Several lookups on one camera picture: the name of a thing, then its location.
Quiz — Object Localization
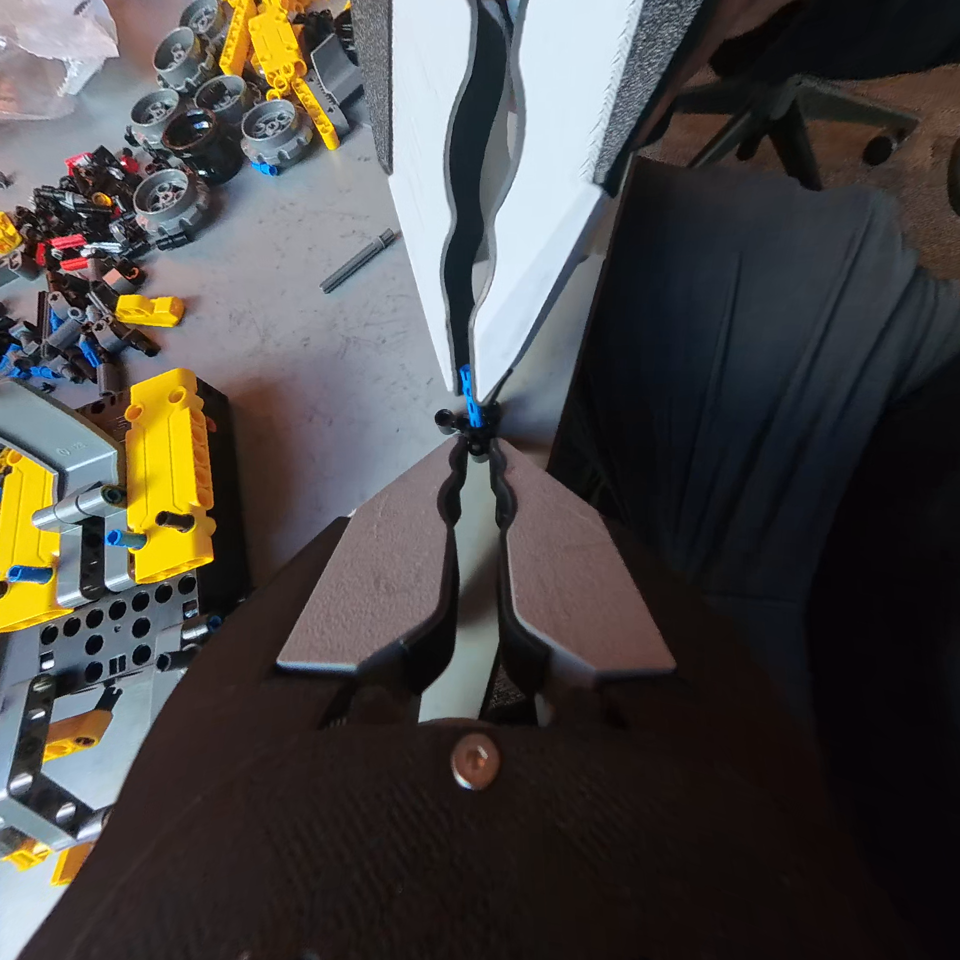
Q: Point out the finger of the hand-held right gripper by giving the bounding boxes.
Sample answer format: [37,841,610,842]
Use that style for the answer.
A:
[388,0,479,396]
[471,0,640,408]

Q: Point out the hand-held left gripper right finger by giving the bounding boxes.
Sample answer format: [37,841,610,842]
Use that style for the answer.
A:
[489,438,678,674]

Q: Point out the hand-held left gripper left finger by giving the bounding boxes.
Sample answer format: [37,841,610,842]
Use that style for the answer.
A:
[276,438,462,670]

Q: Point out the grey axle rod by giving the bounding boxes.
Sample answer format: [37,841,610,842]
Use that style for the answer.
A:
[318,227,400,295]

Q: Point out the black connector brick piece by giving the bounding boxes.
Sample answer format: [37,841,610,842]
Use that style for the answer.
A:
[433,403,504,458]

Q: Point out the yellow toy brick vehicle model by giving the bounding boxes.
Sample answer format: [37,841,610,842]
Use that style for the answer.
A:
[0,366,254,888]

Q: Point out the pile of small brick parts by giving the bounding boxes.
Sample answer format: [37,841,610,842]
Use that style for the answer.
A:
[0,144,186,396]

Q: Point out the grey desk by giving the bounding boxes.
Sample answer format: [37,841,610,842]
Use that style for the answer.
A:
[0,0,610,960]

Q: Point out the person's grey trouser legs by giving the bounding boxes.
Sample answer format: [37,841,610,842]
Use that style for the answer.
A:
[546,156,960,678]

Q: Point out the clear plastic bag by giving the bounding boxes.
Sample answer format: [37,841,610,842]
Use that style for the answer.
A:
[0,0,123,123]

